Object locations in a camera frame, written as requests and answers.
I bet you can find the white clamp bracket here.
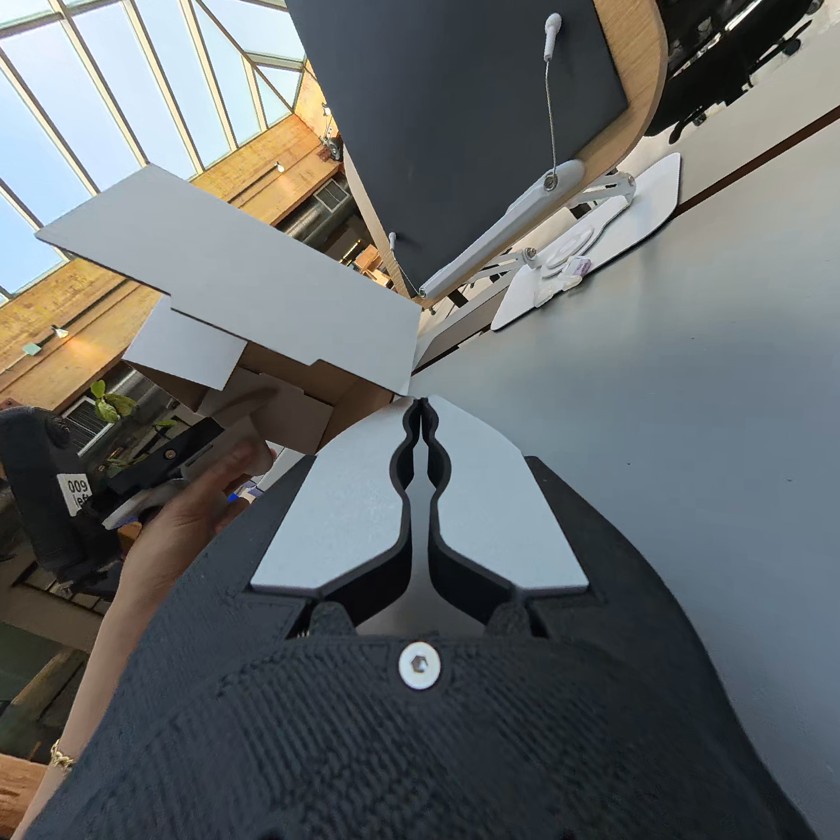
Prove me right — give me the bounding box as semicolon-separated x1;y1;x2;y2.
570;172;637;212
459;247;540;291

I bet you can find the grey panel bracket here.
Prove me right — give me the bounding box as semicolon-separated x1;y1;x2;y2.
419;159;585;300

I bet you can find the white cardboard box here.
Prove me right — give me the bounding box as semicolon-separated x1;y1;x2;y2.
35;163;422;457

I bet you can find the white flat stand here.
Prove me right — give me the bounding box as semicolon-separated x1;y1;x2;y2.
491;152;683;332

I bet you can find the white round charger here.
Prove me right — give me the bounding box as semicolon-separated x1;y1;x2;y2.
541;226;601;281

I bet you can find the green potted plant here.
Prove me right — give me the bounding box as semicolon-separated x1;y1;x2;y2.
91;379;179;462

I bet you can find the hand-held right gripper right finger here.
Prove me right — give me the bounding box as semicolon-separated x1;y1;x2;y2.
420;395;590;622

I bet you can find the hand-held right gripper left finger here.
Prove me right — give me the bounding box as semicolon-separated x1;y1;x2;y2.
249;395;422;622

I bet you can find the black office chair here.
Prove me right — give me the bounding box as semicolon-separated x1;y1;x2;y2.
645;0;825;143

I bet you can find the metal ventilation duct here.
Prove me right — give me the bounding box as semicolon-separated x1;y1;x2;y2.
279;177;359;245

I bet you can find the person's left hand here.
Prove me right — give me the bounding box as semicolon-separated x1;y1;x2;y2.
120;438;278;614

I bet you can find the glass skylight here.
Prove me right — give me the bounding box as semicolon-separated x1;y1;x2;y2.
0;0;309;299

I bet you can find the wooden backing board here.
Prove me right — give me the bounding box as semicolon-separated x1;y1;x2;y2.
341;0;669;311

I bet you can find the black divider panel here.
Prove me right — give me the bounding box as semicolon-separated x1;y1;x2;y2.
285;0;631;303

